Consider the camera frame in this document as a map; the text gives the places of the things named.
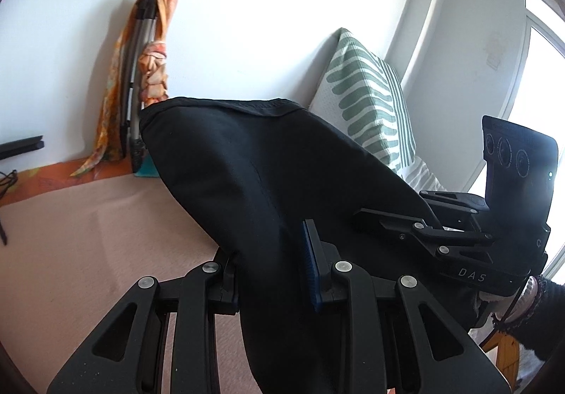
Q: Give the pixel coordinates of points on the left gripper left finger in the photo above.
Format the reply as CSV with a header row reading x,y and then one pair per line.
x,y
125,352

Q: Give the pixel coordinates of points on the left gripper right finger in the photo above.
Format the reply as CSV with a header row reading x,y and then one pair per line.
x,y
389,336

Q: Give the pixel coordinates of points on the black pants pink trim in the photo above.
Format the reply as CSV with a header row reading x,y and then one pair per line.
x,y
250,173

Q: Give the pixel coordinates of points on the dark sleeve forearm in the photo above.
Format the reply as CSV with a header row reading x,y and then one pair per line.
x,y
537,321

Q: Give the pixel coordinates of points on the peach bed blanket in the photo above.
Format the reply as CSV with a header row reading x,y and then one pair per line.
x,y
72,253

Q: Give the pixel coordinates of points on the teal object at tripod base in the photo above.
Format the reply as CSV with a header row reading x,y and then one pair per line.
x,y
147,168

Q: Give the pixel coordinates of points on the green striped white pillow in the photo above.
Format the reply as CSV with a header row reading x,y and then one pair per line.
x,y
360,95

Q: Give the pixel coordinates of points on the orange floral bed sheet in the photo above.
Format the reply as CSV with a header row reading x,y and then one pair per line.
x,y
36,181

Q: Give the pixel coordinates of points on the orange patterned scarf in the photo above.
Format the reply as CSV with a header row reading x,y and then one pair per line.
x,y
154,85

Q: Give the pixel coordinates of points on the silver folded tripod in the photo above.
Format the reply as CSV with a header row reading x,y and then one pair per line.
x,y
132,146

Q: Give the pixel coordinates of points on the black ring light stand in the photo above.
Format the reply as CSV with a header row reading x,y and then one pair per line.
x,y
19,147

